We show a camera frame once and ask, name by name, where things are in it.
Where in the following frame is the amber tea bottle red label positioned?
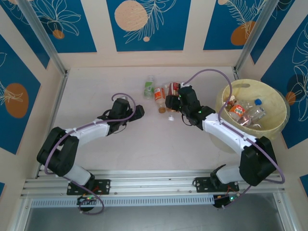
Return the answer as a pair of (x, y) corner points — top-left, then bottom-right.
(164, 81), (181, 113)

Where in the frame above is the tea bottle orange white label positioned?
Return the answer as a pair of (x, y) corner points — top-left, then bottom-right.
(154, 87), (167, 114)

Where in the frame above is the clear bottle orange green label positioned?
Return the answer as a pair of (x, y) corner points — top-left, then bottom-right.
(227, 103), (248, 119)

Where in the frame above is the clear bottle white code label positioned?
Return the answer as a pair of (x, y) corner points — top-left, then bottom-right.
(250, 105), (267, 123)

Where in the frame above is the pale yellow round bin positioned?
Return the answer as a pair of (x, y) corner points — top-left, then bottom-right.
(209, 78), (288, 152)

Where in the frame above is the small circuit board green light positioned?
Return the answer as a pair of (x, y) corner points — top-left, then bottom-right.
(76, 195), (100, 205)
(213, 194), (239, 209)

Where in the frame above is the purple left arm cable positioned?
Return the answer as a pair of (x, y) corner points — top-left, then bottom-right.
(44, 93), (137, 215)

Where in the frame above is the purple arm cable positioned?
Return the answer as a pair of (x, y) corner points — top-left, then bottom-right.
(184, 69), (286, 210)
(44, 93), (137, 215)

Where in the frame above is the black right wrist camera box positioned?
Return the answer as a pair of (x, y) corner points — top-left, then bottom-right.
(165, 94), (181, 113)

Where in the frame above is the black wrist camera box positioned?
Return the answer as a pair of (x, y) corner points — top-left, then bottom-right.
(133, 104), (146, 121)
(165, 94), (181, 113)

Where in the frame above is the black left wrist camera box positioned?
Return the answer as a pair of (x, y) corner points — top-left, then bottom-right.
(133, 104), (146, 121)

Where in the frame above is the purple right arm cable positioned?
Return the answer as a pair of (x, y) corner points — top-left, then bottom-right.
(184, 69), (286, 210)

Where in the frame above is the blue floral wall panel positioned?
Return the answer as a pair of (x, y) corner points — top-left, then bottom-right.
(0, 33), (41, 155)
(203, 0), (269, 51)
(31, 0), (97, 54)
(249, 0), (297, 65)
(0, 3), (51, 70)
(260, 23), (308, 150)
(105, 0), (193, 52)

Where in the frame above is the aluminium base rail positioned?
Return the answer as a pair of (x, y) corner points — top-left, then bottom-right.
(20, 168), (286, 198)

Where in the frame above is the grey slotted cable tray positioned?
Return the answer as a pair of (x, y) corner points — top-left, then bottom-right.
(30, 194), (215, 209)

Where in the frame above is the aluminium frame post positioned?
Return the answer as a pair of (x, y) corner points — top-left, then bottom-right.
(233, 0), (281, 73)
(16, 0), (69, 76)

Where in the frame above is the aluminium frame bar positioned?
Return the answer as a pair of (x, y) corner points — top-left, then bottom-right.
(273, 192), (298, 231)
(9, 197), (33, 231)

